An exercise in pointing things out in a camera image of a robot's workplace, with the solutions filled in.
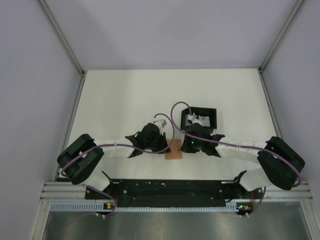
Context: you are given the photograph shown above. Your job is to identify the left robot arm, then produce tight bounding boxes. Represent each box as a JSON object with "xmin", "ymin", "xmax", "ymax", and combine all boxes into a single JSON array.
[{"xmin": 57, "ymin": 119, "xmax": 171, "ymax": 199}]

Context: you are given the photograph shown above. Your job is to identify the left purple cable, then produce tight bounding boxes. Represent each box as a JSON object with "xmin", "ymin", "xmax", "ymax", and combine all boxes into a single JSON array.
[{"xmin": 60, "ymin": 113, "xmax": 175, "ymax": 219}]

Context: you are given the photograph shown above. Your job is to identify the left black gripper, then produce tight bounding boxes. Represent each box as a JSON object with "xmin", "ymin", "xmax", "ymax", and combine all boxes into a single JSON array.
[{"xmin": 144, "ymin": 132, "xmax": 171, "ymax": 154}]

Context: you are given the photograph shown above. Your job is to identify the grey slotted cable duct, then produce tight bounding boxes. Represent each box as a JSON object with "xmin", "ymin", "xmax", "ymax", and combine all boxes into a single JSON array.
[{"xmin": 50, "ymin": 201, "xmax": 240, "ymax": 213}]

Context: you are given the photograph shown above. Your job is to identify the shiny metal sheet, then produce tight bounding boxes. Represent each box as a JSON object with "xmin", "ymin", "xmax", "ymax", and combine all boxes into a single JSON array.
[{"xmin": 43, "ymin": 202, "xmax": 312, "ymax": 240}]

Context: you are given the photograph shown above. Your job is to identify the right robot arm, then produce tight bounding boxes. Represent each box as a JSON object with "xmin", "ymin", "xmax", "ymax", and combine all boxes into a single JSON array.
[{"xmin": 181, "ymin": 123, "xmax": 305, "ymax": 198}]

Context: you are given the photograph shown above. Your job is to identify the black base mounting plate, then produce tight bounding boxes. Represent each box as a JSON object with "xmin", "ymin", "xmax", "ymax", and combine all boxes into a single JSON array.
[{"xmin": 84, "ymin": 178, "xmax": 263, "ymax": 207}]

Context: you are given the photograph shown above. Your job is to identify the brown leather card holder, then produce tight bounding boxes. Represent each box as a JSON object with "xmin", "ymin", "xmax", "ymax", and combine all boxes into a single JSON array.
[{"xmin": 165, "ymin": 139, "xmax": 183, "ymax": 160}]

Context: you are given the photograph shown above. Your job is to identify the black plastic card box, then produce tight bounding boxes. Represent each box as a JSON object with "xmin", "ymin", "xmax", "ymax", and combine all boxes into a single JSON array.
[{"xmin": 180, "ymin": 106, "xmax": 217, "ymax": 130}]

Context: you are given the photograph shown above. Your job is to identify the aluminium front rail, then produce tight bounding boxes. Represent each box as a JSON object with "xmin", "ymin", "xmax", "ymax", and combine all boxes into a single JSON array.
[{"xmin": 40, "ymin": 182, "xmax": 313, "ymax": 202}]

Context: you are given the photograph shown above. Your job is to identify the aluminium frame post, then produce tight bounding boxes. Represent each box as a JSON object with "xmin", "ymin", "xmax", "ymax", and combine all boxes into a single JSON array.
[
  {"xmin": 37, "ymin": 0, "xmax": 87, "ymax": 76},
  {"xmin": 258, "ymin": 0, "xmax": 308, "ymax": 72}
]

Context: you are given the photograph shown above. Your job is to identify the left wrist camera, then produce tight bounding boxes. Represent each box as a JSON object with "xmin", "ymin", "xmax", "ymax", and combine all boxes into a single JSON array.
[{"xmin": 153, "ymin": 119, "xmax": 167, "ymax": 129}]

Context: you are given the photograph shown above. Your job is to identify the left aluminium frame post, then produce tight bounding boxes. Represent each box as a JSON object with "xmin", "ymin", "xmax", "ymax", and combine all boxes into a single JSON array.
[{"xmin": 37, "ymin": 0, "xmax": 87, "ymax": 76}]

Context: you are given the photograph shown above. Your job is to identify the right aluminium frame post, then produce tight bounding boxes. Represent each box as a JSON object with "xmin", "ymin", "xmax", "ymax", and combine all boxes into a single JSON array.
[{"xmin": 258, "ymin": 0, "xmax": 308, "ymax": 72}]

